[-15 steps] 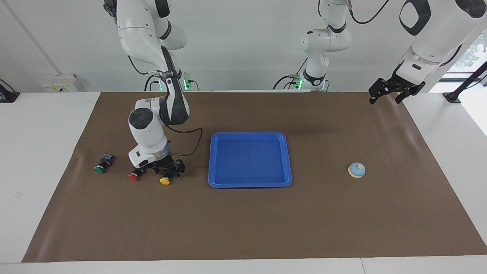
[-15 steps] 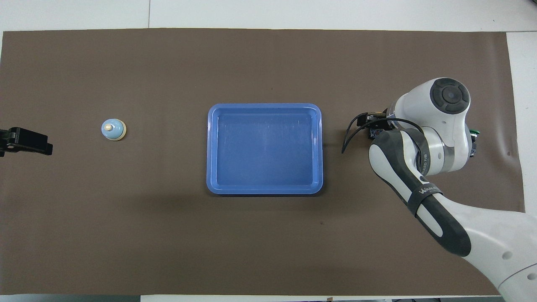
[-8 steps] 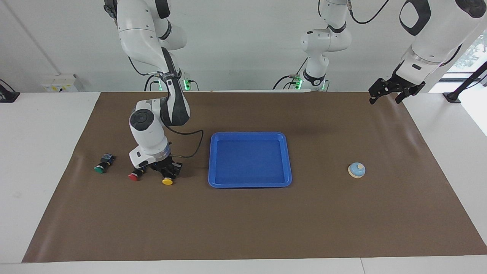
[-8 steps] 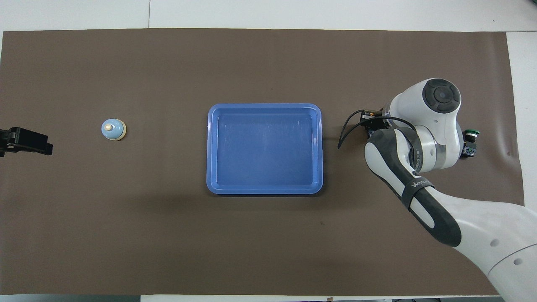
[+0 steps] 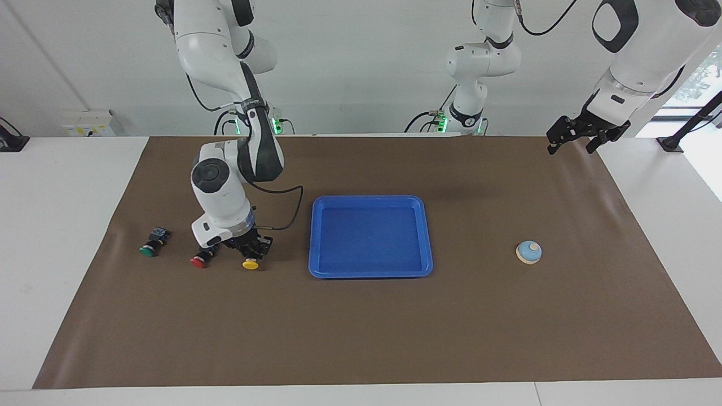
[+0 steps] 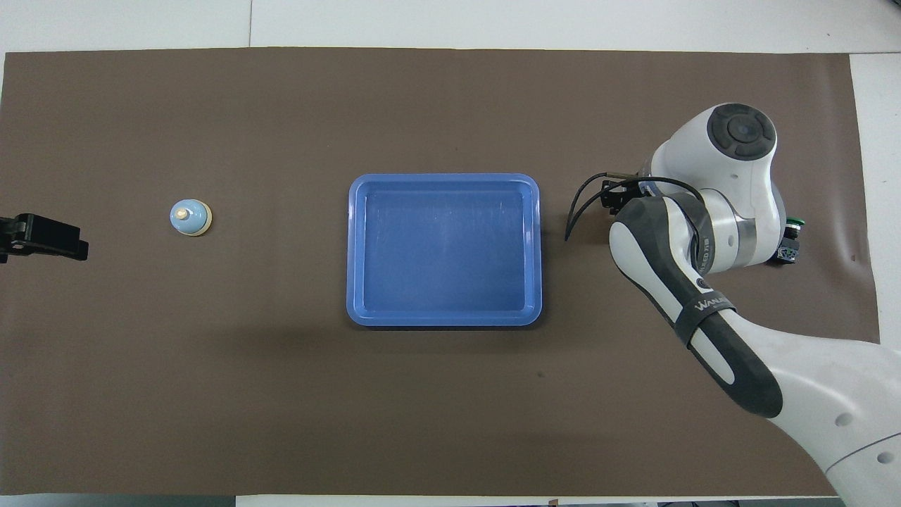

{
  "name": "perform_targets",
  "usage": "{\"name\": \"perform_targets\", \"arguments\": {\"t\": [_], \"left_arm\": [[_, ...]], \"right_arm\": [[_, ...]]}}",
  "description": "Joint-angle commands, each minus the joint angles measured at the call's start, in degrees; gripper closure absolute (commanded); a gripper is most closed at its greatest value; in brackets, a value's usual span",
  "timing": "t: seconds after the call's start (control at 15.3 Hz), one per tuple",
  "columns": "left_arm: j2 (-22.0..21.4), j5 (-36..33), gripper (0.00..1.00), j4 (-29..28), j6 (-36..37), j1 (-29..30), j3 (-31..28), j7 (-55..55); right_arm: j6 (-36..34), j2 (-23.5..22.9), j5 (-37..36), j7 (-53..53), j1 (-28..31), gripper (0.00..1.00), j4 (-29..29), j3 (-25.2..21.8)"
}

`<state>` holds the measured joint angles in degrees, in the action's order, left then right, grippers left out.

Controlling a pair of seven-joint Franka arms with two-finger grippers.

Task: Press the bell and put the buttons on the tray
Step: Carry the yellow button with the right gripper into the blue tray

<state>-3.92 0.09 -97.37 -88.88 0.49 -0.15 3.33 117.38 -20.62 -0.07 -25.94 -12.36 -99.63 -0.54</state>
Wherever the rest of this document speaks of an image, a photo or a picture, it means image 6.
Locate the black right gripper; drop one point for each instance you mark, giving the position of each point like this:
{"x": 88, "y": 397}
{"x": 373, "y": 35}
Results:
{"x": 618, "y": 198}

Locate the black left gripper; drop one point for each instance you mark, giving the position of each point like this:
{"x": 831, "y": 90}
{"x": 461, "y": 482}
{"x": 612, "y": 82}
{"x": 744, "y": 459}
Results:
{"x": 43, "y": 236}

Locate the green cap push button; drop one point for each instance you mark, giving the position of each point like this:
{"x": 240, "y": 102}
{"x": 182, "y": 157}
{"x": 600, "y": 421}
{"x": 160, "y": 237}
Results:
{"x": 792, "y": 246}

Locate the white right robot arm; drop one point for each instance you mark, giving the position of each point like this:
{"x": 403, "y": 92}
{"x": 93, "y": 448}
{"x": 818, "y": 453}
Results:
{"x": 739, "y": 183}

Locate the light blue service bell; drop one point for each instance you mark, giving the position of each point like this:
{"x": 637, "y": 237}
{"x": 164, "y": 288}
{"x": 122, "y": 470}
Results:
{"x": 188, "y": 220}

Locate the blue plastic tray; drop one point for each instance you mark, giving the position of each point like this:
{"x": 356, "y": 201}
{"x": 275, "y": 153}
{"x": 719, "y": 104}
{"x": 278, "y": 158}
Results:
{"x": 443, "y": 246}

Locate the brown table mat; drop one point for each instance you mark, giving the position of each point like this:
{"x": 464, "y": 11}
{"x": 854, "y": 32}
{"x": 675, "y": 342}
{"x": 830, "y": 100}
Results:
{"x": 281, "y": 387}

